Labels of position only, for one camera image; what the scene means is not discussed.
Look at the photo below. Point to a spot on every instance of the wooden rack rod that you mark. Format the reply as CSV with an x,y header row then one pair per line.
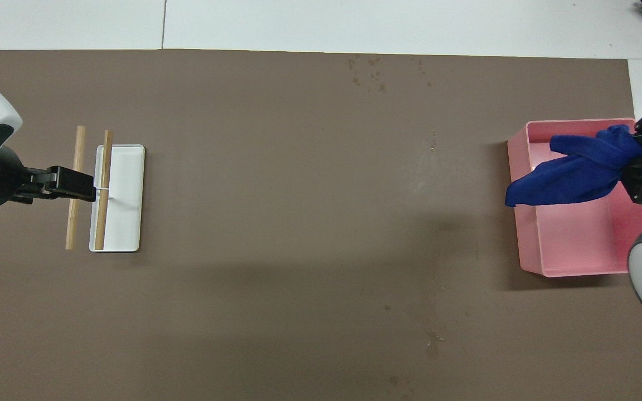
x,y
106,156
79,145

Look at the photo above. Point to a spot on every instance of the white towel rack base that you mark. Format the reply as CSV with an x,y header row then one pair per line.
x,y
126,195

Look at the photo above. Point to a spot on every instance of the brown table mat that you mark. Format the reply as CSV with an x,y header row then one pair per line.
x,y
271,223

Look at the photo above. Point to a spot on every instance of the pink plastic bin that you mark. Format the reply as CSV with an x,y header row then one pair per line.
x,y
572,239

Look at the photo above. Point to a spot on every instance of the blue cloth towel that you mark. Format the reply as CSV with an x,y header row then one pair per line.
x,y
577,172

